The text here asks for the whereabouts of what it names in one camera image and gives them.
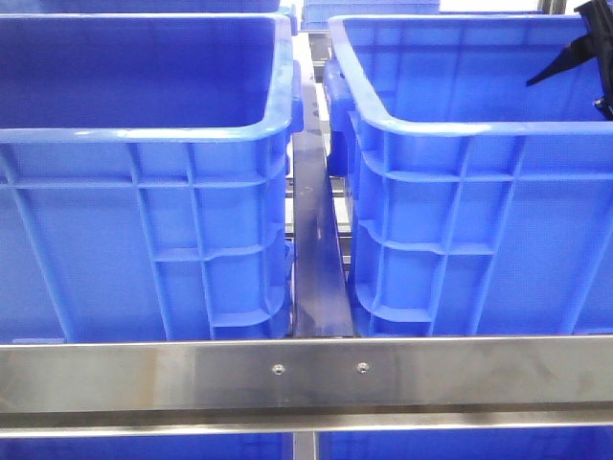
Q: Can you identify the large blue crate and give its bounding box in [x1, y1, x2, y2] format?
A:
[1, 13, 303, 344]
[326, 14, 612, 336]

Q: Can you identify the large blue crate right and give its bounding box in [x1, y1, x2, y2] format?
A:
[326, 14, 612, 336]

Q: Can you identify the blue crate lower left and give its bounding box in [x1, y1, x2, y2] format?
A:
[1, 433, 292, 459]

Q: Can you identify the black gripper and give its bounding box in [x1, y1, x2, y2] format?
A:
[526, 0, 612, 120]

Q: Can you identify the large blue crate left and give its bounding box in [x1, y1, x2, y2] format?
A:
[1, 13, 303, 344]

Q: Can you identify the blue crate rear centre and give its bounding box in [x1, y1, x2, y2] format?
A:
[301, 0, 441, 31]

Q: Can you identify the blue crate rear left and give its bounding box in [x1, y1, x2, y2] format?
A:
[14, 0, 298, 35]

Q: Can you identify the steel centre divider bar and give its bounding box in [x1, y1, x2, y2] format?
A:
[293, 78, 354, 337]

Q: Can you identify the stainless steel front rail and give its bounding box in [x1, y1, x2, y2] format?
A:
[1, 335, 612, 438]

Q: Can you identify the blue crate lower right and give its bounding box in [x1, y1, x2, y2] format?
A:
[319, 426, 612, 459]

